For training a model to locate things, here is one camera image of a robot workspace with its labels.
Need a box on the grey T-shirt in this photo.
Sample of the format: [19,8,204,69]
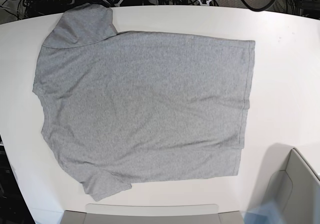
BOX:
[33,4,255,201]

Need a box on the beige bin at right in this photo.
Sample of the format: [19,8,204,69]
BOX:
[265,149,320,223]

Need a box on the beige bin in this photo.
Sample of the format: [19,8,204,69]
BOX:
[265,149,320,223]
[60,203,244,223]

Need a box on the beige bin at bottom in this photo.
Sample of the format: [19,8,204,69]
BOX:
[60,203,244,223]

